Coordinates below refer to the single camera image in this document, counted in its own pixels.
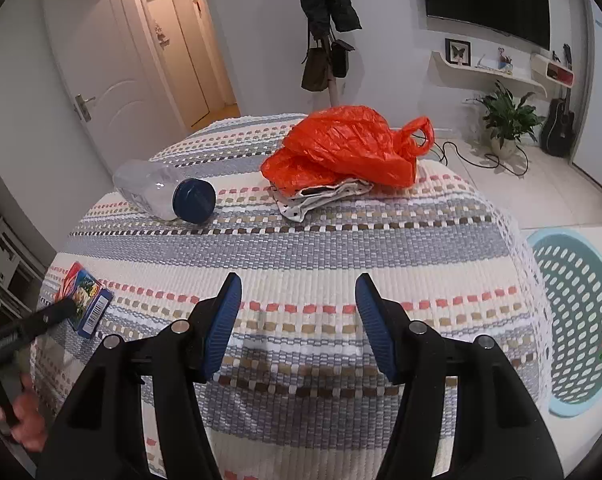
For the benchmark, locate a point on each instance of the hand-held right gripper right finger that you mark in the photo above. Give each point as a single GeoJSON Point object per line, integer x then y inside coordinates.
{"type": "Point", "coordinates": [376, 330]}

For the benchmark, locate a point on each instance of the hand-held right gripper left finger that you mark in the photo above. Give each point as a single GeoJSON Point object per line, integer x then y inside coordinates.
{"type": "Point", "coordinates": [221, 330]}

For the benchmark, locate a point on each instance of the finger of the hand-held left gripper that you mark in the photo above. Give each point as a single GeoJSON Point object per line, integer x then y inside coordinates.
{"type": "Point", "coordinates": [51, 317]}

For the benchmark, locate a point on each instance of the small blue carton box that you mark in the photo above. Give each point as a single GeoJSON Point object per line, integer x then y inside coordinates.
{"type": "Point", "coordinates": [88, 295]}

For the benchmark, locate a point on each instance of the teal plastic laundry basket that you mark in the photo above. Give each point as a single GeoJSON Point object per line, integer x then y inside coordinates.
{"type": "Point", "coordinates": [581, 310]}

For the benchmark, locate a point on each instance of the person's left hand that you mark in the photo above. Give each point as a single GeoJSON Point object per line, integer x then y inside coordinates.
{"type": "Point", "coordinates": [31, 425]}

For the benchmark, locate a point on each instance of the white folding rack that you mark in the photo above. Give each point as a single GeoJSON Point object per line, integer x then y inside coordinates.
{"type": "Point", "coordinates": [1, 255]}

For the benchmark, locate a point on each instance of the striped woven tablecloth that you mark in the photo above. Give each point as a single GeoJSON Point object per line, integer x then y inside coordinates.
{"type": "Point", "coordinates": [306, 250]}

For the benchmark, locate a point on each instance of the white dotted cloth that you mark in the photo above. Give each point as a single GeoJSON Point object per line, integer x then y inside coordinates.
{"type": "Point", "coordinates": [301, 207]}

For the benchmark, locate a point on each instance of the clear bottle with blue cap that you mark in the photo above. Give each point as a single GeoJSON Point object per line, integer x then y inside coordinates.
{"type": "Point", "coordinates": [151, 185]}

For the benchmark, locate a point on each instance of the red plastic bag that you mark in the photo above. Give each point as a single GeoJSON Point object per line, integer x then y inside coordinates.
{"type": "Point", "coordinates": [341, 145]}

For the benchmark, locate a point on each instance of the white room door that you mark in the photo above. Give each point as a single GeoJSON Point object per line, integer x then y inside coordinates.
{"type": "Point", "coordinates": [111, 85]}

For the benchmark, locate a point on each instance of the green potted plant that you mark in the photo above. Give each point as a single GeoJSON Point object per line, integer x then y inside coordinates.
{"type": "Point", "coordinates": [511, 115]}

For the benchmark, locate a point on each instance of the brown hanging bag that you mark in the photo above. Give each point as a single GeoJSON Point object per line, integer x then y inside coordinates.
{"type": "Point", "coordinates": [315, 67]}

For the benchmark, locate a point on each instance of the black acoustic guitar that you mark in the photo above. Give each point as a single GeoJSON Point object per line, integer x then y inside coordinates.
{"type": "Point", "coordinates": [557, 127]}

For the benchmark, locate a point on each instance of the black hanging bag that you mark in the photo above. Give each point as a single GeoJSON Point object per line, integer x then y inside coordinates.
{"type": "Point", "coordinates": [341, 60]}

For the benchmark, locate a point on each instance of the beige hallway door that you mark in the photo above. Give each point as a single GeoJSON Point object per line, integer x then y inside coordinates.
{"type": "Point", "coordinates": [176, 45]}

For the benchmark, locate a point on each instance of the framed butterfly picture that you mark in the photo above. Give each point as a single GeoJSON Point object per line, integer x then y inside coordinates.
{"type": "Point", "coordinates": [458, 53]}

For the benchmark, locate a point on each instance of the small colourful figurine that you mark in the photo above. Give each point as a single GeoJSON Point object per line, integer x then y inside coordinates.
{"type": "Point", "coordinates": [505, 60]}

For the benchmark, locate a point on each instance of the red-lined white box shelf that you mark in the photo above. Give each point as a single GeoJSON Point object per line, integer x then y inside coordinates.
{"type": "Point", "coordinates": [553, 71]}

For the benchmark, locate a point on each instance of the white standing air conditioner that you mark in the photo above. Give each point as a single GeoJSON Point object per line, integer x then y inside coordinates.
{"type": "Point", "coordinates": [598, 95]}

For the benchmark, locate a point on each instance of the black television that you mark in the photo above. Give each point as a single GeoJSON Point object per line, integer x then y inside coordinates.
{"type": "Point", "coordinates": [486, 0]}

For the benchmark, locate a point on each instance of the low white wall shelf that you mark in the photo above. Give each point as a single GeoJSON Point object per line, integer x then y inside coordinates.
{"type": "Point", "coordinates": [491, 76]}

